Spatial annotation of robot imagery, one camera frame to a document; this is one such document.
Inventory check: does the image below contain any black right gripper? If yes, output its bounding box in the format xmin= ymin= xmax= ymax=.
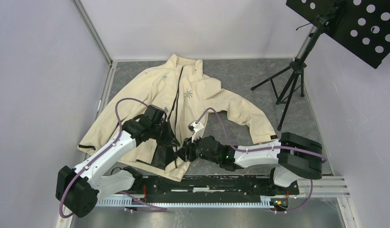
xmin=174 ymin=133 xmax=220 ymax=165

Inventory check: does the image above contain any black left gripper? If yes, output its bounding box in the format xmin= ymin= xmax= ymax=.
xmin=150 ymin=119 xmax=180 ymax=148

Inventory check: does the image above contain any cream zip-up jacket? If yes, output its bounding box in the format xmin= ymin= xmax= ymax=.
xmin=77 ymin=54 xmax=278 ymax=182

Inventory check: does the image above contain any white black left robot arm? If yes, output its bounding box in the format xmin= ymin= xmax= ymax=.
xmin=56 ymin=105 xmax=179 ymax=218

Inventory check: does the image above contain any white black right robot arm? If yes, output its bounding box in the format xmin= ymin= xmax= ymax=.
xmin=176 ymin=132 xmax=327 ymax=194

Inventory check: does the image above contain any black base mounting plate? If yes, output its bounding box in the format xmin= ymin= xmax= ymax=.
xmin=126 ymin=175 xmax=299 ymax=203

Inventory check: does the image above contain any black music stand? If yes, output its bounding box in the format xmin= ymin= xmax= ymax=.
xmin=251 ymin=0 xmax=390 ymax=131

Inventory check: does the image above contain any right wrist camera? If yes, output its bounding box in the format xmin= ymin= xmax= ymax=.
xmin=188 ymin=121 xmax=204 ymax=143

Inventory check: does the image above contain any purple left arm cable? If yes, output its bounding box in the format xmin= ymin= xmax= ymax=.
xmin=58 ymin=97 xmax=168 ymax=219

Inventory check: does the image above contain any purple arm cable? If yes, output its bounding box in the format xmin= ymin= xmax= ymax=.
xmin=195 ymin=107 xmax=328 ymax=215
xmin=58 ymin=97 xmax=168 ymax=219

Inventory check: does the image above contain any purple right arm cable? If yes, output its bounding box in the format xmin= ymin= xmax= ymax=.
xmin=195 ymin=107 xmax=328 ymax=215

